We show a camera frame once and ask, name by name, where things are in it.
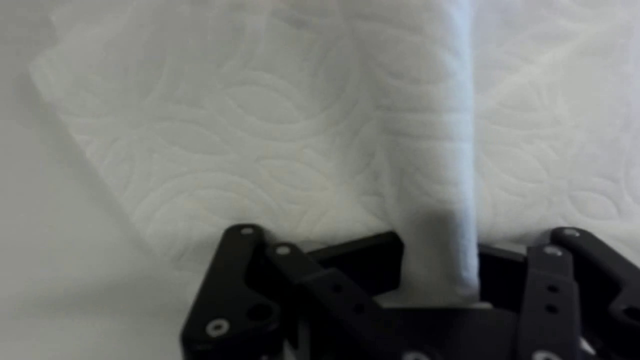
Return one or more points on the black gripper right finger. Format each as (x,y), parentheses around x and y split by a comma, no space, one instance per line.
(574,297)

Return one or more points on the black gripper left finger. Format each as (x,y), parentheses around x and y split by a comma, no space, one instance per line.
(261,297)

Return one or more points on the white paper napkin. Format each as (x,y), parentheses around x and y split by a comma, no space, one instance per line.
(451,122)

